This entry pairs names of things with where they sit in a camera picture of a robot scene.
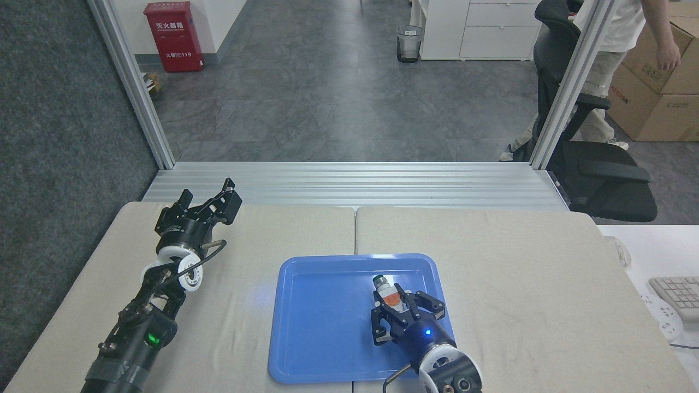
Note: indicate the white power strip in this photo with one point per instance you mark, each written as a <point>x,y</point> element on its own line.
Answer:
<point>662,316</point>

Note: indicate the white computer mouse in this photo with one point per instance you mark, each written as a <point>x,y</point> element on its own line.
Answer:
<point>618,251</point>

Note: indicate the person's forearm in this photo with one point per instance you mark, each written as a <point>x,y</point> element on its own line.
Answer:
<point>658,22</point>

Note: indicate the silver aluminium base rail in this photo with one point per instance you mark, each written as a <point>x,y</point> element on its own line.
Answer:
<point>349,185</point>

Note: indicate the silver aluminium post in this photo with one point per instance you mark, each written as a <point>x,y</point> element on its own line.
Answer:
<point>136,87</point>
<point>573,82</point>

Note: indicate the red fire extinguisher box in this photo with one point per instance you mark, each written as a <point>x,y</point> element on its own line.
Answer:
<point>173,38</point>

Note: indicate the black office chair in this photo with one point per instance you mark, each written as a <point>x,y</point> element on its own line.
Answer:
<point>600,180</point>

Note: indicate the white drawer cabinet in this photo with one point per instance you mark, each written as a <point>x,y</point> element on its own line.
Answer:
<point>491,33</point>

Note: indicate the brown cardboard box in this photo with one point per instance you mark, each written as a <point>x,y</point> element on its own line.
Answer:
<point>688,60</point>
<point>650,114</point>

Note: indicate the person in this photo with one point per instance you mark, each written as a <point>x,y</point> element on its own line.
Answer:
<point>622,27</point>

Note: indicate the small open cardboard box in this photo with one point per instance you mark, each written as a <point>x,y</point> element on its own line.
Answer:
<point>152,82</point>

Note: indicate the white computer keyboard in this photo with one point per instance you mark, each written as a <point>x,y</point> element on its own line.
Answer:
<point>680,295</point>

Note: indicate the person's hand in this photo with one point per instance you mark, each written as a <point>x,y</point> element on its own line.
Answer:
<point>667,55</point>

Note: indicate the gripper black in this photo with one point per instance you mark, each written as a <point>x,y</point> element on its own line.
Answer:
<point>423,341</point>
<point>185,233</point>

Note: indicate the beige table cloth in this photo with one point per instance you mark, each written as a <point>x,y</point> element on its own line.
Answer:
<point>229,305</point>
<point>519,284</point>

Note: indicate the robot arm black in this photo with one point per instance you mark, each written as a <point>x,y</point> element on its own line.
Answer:
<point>453,374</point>
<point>136,344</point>

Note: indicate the blue plastic tray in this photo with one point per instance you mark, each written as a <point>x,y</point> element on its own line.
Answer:
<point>327,322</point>

